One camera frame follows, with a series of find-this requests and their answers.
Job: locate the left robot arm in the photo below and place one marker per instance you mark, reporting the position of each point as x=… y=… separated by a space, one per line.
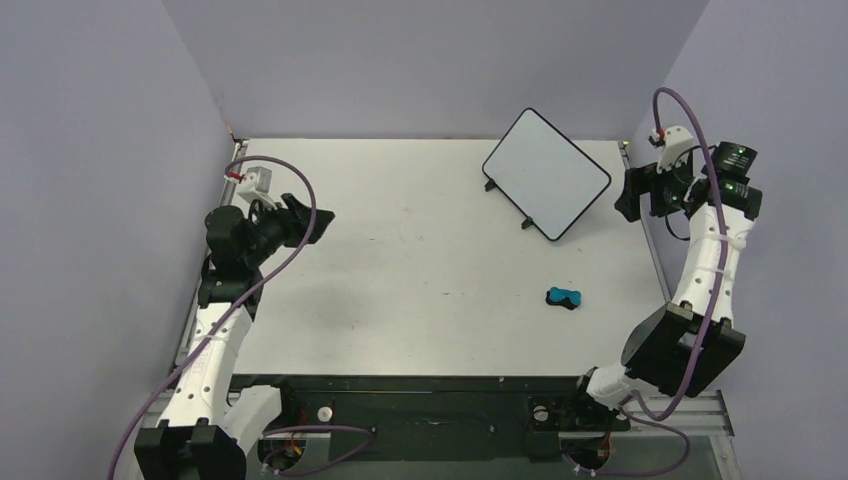
x=197 y=435

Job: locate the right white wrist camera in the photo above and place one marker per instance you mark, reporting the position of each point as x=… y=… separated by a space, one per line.
x=672 y=143

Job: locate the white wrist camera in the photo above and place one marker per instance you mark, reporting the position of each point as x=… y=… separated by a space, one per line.
x=254 y=185
x=672 y=143

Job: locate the blue whiteboard eraser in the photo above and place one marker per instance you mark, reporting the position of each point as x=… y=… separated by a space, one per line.
x=569 y=299

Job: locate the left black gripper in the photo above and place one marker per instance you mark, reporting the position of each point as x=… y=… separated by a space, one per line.
x=294 y=218

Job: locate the small whiteboard with red writing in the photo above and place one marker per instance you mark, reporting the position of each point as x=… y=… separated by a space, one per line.
x=545 y=175

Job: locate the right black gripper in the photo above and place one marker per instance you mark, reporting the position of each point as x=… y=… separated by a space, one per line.
x=641 y=192

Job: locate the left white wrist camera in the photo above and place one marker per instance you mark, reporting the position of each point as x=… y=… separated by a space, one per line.
x=254 y=185

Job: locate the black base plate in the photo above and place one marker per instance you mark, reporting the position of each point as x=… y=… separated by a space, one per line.
x=432 y=418

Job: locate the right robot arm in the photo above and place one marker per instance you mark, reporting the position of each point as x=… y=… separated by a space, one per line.
x=687 y=343

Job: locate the wire whiteboard stand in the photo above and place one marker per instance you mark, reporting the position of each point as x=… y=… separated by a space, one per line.
x=507 y=202

